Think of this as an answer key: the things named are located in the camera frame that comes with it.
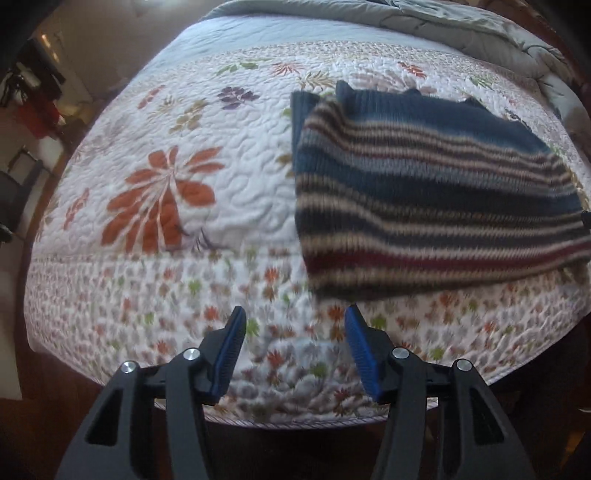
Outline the grey-blue comforter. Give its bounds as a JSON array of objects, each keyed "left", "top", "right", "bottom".
[{"left": 202, "top": 0, "right": 591, "bottom": 121}]

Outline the striped knitted sweater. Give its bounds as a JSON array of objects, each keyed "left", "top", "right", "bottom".
[{"left": 290, "top": 80, "right": 591, "bottom": 304}]

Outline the floral quilted bedspread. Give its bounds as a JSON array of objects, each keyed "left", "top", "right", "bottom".
[{"left": 22, "top": 39, "right": 591, "bottom": 426}]

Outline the red hanging bag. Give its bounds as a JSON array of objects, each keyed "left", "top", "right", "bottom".
[{"left": 16, "top": 98, "right": 63, "bottom": 139}]

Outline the black chair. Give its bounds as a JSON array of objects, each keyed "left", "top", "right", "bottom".
[{"left": 0, "top": 144, "right": 49, "bottom": 243}]

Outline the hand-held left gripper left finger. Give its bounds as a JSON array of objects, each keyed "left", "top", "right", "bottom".
[{"left": 54, "top": 305, "right": 248, "bottom": 480}]

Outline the dark wooden headboard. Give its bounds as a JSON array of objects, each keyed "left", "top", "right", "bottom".
[{"left": 549, "top": 18, "right": 591, "bottom": 93}]

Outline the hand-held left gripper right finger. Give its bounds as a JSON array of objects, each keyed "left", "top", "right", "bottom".
[{"left": 344, "top": 303, "right": 539, "bottom": 480}]

